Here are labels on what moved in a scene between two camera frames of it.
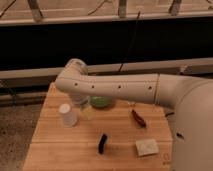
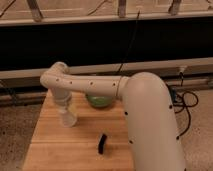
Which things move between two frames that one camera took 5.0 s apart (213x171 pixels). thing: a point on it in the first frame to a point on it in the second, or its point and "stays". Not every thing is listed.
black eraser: [101, 143] stays
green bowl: [103, 102] stays
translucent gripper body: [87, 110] to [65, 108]
